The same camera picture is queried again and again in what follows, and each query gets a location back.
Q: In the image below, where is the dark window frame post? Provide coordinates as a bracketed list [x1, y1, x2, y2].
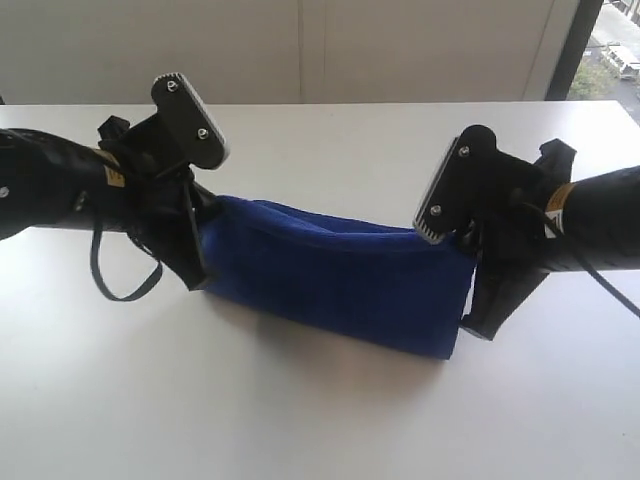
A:
[544, 0, 604, 101]

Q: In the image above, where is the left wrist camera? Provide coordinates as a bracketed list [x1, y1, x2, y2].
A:
[98, 72, 229, 178]

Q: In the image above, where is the blue towel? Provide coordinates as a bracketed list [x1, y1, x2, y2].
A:
[200, 196, 476, 360]

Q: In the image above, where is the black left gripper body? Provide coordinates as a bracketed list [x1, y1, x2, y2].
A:
[1, 129, 193, 260]

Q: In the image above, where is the white bus outside window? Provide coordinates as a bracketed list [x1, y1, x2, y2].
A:
[601, 43, 639, 81]

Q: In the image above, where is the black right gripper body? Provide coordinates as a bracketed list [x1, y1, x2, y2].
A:
[480, 167, 639, 273]

